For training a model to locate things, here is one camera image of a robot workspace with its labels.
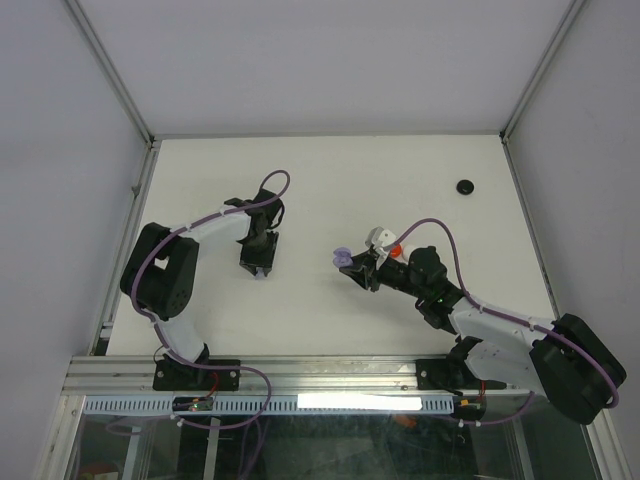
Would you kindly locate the aluminium frame post left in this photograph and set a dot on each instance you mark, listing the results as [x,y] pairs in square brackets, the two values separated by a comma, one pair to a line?
[109,71]

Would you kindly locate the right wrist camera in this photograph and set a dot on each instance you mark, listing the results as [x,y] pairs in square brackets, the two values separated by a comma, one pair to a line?
[381,241]

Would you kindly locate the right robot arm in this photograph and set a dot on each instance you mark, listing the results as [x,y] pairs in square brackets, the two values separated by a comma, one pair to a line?
[562,360]

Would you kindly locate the aluminium frame post right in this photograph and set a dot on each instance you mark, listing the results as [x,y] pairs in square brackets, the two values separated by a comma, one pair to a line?
[550,52]

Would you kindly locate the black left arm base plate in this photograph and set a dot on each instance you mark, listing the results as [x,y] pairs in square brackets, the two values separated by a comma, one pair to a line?
[173,376]

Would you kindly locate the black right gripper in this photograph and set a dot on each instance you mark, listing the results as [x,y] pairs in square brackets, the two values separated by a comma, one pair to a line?
[366,260]

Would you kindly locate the aluminium frame post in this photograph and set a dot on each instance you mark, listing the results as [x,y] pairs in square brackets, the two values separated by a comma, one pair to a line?
[109,71]
[550,52]

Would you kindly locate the grey slotted cable duct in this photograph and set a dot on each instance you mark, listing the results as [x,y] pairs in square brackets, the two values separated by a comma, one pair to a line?
[305,403]

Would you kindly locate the black charging case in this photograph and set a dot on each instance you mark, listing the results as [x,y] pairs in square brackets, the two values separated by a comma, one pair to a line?
[465,187]

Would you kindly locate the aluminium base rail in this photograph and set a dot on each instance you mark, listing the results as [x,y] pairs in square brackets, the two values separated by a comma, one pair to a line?
[288,375]

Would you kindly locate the white charging case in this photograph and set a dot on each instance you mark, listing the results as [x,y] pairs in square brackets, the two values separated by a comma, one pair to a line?
[407,250]

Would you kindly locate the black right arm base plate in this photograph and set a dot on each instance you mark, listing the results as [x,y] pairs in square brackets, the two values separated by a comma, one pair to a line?
[441,374]

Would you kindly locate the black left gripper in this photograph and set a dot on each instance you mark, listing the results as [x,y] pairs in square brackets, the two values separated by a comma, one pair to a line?
[250,261]

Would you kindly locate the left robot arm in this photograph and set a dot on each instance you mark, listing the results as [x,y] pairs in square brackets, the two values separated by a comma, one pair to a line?
[160,273]

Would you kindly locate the lilac charging case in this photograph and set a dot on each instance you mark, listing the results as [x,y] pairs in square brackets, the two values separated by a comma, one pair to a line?
[342,258]

